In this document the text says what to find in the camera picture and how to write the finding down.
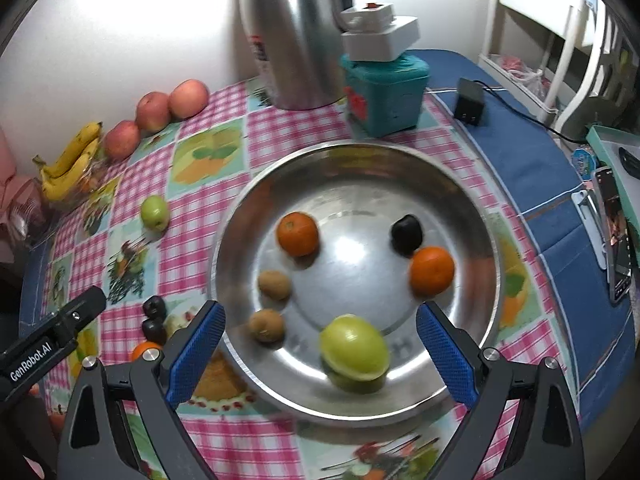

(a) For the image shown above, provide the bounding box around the black smartphone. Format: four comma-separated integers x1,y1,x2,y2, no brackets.
592,165,633,307

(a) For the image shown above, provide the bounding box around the white phone stand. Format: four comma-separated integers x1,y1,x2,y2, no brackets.
571,190,608,267

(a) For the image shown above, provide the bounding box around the blue cloth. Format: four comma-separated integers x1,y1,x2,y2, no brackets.
20,49,640,431

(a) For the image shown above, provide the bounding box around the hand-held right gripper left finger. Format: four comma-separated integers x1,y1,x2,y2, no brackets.
55,301,227,480

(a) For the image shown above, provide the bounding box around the teal box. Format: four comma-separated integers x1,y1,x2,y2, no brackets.
341,55,432,138

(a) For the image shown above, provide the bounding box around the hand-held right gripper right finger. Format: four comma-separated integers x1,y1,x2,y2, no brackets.
416,301,587,480

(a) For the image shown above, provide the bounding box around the pink plastic bag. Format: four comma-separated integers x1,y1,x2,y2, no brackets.
487,52,556,111

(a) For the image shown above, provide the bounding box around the clear plastic bag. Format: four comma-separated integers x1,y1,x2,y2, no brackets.
60,157,118,211

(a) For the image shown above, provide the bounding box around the white desk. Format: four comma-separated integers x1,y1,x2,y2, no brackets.
477,0,593,117

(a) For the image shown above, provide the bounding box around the black oval object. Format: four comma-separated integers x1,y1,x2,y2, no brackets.
617,146,640,178

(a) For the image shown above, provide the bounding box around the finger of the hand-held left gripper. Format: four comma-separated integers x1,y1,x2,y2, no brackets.
57,286,107,333

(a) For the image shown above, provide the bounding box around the stainless steel thermos jug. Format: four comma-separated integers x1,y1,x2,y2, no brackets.
222,0,356,111

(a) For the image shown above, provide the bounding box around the white chair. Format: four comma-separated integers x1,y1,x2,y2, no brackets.
550,0,640,136

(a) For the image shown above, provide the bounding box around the yellow banana bunch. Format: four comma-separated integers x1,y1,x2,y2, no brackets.
32,121,104,203

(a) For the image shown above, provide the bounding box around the red apple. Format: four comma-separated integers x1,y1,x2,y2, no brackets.
136,91,172,132
168,79,210,120
103,120,141,161

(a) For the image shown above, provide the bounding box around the black cable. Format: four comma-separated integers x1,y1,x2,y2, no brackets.
472,80,588,145

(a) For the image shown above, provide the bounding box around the large stainless steel bowl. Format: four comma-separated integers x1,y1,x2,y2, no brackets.
210,142,503,426

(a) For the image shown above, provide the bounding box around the pink checkered tablecloth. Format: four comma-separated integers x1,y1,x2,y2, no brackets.
40,77,583,480

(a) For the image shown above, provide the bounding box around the black power adapter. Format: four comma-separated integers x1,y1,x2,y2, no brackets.
454,77,487,127

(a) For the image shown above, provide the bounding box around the teal tray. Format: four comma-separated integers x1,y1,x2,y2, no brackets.
585,126,640,241

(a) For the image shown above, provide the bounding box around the small green apple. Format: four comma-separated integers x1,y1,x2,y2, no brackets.
140,195,171,232

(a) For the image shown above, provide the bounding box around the white flat box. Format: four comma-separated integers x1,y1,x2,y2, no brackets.
342,16,420,61

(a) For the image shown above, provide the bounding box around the large green mango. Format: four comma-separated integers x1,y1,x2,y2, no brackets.
319,314,391,383

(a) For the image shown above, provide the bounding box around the orange mandarin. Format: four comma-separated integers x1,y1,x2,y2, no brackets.
277,211,320,257
410,246,456,297
131,341,163,362

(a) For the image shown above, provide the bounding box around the brown kiwi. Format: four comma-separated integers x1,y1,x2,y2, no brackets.
248,308,286,343
258,270,292,301

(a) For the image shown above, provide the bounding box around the round blue sticker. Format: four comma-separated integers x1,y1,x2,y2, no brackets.
571,146,598,178

